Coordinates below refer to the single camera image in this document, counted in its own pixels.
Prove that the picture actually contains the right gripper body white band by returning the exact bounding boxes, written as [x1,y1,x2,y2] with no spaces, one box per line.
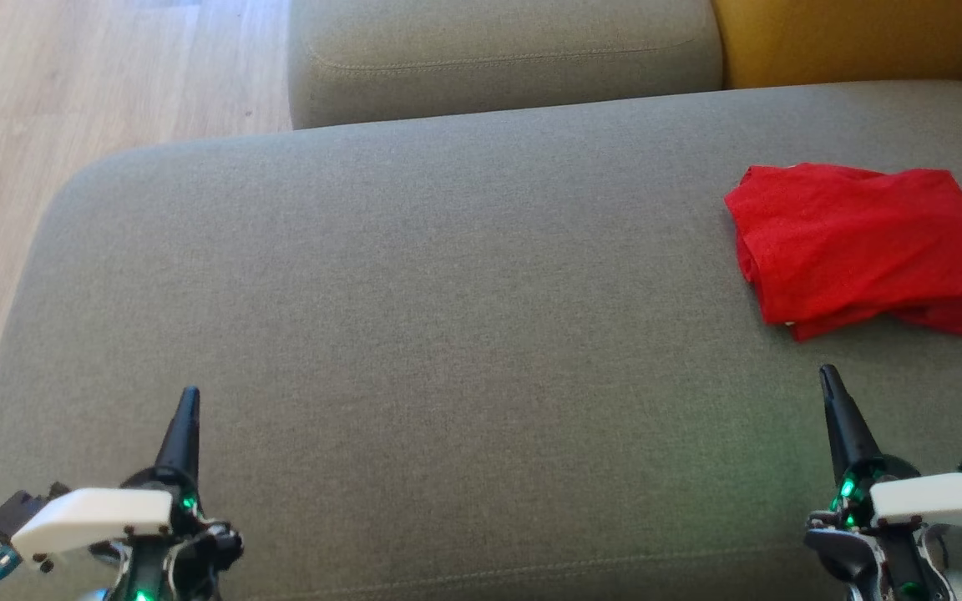
[805,455,962,552]

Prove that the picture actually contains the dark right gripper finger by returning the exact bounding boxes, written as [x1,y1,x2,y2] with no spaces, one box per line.
[819,364,883,485]

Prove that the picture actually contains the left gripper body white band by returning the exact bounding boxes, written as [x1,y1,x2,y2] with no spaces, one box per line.
[12,467,246,564]

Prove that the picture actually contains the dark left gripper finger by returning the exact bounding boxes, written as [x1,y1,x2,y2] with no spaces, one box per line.
[154,386,200,493]

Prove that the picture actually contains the red and white basketball jersey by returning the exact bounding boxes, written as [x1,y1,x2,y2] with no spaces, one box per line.
[723,163,962,328]

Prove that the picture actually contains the large grey sofa seat cushion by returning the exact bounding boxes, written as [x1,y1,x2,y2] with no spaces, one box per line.
[0,81,962,601]

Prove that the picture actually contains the yellow cushion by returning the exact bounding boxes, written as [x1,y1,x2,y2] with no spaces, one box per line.
[711,0,962,90]

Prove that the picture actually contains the grey sofa cushion with seam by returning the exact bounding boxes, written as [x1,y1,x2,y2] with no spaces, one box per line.
[287,0,724,130]

